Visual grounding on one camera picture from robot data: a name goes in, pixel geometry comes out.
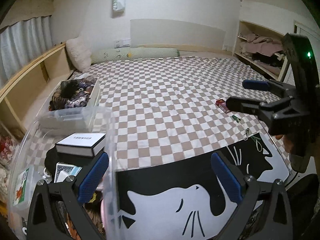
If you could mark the brown checkered blanket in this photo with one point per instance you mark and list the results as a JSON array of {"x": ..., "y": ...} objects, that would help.
[{"x": 175, "y": 85}]

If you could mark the white open storage box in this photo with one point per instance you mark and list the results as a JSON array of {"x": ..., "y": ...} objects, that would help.
[{"x": 96, "y": 92}]

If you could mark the green bolster pillow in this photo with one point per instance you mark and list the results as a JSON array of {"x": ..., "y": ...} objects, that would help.
[{"x": 135, "y": 54}]

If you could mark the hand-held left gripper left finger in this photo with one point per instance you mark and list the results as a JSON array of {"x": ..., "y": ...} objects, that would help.
[{"x": 93, "y": 177}]

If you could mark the large clear plastic container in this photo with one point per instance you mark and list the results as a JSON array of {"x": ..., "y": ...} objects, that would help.
[{"x": 30, "y": 135}]

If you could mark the pink clothes pile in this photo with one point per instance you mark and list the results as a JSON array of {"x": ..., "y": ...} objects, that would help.
[{"x": 262, "y": 42}]

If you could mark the green clothespin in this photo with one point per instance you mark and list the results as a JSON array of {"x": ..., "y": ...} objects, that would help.
[
  {"x": 235, "y": 118},
  {"x": 247, "y": 133},
  {"x": 257, "y": 143}
]

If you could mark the beige patterned curtain valance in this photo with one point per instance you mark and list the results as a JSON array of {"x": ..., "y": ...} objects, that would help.
[{"x": 27, "y": 6}]

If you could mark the blue playing card box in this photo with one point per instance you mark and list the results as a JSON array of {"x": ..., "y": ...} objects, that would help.
[{"x": 61, "y": 172}]

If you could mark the person's right hand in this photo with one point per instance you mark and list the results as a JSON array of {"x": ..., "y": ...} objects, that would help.
[{"x": 290, "y": 146}]

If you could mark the white fluffy pillow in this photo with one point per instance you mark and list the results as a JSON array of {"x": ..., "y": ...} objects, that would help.
[{"x": 78, "y": 52}]

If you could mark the small white wall socket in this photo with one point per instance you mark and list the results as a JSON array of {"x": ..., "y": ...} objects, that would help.
[{"x": 226, "y": 47}]

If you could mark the wooden bedside shelf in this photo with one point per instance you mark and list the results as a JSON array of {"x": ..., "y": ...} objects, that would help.
[{"x": 30, "y": 75}]

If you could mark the white wardrobe shelf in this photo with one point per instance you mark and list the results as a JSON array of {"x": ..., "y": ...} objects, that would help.
[{"x": 237, "y": 40}]

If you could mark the grey headboard panel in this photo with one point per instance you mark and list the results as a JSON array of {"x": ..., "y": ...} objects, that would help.
[{"x": 175, "y": 32}]

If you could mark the pile of hair accessories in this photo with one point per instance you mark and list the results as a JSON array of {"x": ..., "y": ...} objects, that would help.
[{"x": 72, "y": 95}]

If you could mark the red cigarette pack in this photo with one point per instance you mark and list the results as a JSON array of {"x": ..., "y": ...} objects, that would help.
[{"x": 222, "y": 105}]

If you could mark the grey curtain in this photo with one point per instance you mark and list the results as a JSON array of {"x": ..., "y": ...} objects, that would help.
[{"x": 22, "y": 45}]

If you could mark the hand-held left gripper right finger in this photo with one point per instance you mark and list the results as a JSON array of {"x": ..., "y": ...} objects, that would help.
[{"x": 225, "y": 177}]

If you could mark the black cloth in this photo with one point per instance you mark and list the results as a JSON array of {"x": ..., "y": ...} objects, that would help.
[{"x": 51, "y": 157}]

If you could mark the clear box with green label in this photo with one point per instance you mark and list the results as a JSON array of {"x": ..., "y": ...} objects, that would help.
[{"x": 21, "y": 185}]

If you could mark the red floral item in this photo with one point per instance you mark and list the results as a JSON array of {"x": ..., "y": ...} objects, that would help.
[{"x": 7, "y": 147}]

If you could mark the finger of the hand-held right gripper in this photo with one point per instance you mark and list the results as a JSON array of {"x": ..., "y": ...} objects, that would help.
[
  {"x": 242, "y": 105},
  {"x": 255, "y": 84}
]

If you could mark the white wall socket panel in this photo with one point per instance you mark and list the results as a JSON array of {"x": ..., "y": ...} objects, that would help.
[{"x": 122, "y": 43}]

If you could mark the black and white gift box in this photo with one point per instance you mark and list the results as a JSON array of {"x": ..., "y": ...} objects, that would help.
[{"x": 80, "y": 142}]

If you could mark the dark clothes pile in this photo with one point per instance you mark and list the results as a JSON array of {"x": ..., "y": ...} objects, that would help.
[{"x": 265, "y": 58}]

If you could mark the black and white cat mat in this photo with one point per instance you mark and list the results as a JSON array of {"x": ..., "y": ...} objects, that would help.
[{"x": 162, "y": 180}]

